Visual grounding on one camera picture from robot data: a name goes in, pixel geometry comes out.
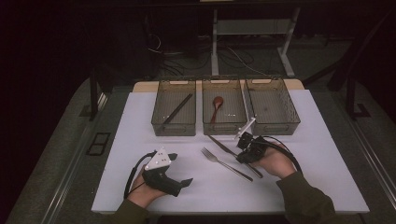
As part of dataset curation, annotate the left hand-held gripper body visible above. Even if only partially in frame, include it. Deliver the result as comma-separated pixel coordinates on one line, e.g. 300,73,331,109
142,147,183,198

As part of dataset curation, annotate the light wooden board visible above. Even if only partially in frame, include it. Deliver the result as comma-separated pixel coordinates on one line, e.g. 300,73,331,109
133,78,305,93

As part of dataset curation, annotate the person's right hand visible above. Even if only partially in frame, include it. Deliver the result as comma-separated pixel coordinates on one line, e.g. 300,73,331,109
250,143,297,180

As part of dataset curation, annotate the black metal stand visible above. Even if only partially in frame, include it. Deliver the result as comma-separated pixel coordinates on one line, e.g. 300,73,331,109
302,8,396,121

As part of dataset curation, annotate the white metal stand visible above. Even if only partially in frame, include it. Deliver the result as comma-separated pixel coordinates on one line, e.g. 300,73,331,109
210,7,302,78

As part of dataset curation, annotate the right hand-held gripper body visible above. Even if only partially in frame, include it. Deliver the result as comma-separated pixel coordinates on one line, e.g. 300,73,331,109
233,117,269,164

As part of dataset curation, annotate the grey translucent plastic basket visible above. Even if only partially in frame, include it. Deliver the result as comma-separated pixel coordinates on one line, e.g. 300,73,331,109
150,77,197,137
245,77,302,137
201,75,248,136

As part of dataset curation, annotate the metal floor rail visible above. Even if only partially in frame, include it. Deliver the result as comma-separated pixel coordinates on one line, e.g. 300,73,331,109
38,92,109,224
348,119,396,203

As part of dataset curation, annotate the bundle of floor cables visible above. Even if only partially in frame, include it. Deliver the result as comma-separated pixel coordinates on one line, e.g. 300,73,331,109
144,31,270,78

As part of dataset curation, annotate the person's left hand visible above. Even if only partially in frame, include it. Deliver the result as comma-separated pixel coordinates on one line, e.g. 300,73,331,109
127,167,168,209

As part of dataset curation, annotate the steel fork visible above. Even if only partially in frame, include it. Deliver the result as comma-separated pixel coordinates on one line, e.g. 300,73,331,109
200,147,254,183

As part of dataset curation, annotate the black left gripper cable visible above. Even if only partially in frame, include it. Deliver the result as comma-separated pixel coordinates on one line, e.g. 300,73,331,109
123,150,157,200

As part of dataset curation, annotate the steel knife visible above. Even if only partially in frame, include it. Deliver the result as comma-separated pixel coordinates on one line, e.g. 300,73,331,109
207,134,264,179

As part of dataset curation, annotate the brown wooden spoon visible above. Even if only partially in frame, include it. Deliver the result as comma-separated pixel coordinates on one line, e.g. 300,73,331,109
209,95,225,125

